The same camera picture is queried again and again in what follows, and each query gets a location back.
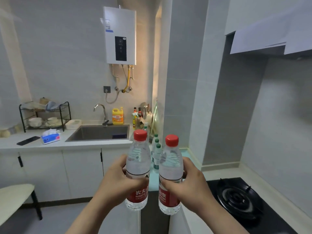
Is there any person's right hand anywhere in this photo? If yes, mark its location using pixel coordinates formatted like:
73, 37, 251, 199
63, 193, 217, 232
160, 157, 218, 214

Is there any person's left hand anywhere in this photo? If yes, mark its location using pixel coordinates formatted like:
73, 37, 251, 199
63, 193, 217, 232
95, 155, 149, 210

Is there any red-capped clear water bottle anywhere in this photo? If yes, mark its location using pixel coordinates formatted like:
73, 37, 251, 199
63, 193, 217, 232
125, 130, 151, 211
158, 135, 184, 216

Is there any person's right forearm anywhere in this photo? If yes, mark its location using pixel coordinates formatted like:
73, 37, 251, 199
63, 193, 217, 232
194, 201, 249, 234

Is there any person's left forearm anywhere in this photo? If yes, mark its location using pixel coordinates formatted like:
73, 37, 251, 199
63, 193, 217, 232
65, 198, 123, 234

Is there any stainless steel sink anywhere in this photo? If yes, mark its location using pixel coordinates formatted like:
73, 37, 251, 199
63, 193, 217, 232
65, 124, 130, 143

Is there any knife block with knives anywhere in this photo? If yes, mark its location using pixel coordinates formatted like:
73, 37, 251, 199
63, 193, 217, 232
140, 102, 153, 125

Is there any yellow detergent bottle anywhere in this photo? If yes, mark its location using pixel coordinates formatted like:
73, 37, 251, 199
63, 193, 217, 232
112, 107, 124, 125

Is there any black stove burner grate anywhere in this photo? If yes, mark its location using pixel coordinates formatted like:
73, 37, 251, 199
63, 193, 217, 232
216, 179, 264, 221

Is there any chrome sink faucet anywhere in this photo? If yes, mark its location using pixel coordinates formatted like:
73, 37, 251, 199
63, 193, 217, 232
93, 104, 110, 126

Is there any white lower kitchen cabinet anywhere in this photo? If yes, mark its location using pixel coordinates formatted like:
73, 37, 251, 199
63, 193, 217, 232
0, 146, 137, 203

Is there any white plastic container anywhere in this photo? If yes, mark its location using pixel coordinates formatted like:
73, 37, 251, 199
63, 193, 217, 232
65, 119, 82, 130

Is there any blue tissue pack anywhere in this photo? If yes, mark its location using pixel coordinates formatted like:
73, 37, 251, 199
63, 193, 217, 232
41, 129, 61, 145

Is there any black gas stove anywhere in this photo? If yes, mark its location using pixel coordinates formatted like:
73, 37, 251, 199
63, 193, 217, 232
206, 177, 298, 234

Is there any metal water pipe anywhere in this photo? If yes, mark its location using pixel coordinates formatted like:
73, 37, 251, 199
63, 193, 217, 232
112, 64, 120, 91
128, 65, 134, 91

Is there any black smartphone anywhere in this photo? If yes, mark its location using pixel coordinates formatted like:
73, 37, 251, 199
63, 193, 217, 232
17, 136, 41, 146

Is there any white cushioned stool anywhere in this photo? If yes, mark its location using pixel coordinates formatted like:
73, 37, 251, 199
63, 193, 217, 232
0, 184, 43, 227

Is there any white range hood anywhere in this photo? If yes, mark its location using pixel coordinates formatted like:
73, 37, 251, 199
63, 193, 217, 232
230, 2, 312, 57

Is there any grey power cable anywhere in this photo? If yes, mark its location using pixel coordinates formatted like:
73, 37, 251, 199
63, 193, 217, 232
105, 91, 120, 104

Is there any black wire dish rack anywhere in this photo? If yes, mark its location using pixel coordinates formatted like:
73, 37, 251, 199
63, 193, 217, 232
19, 101, 72, 133

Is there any yellow gas hose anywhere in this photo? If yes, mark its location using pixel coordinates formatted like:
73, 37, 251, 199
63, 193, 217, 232
121, 65, 130, 93

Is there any white wall water heater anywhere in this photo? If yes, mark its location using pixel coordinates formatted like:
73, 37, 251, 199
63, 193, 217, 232
102, 6, 137, 66

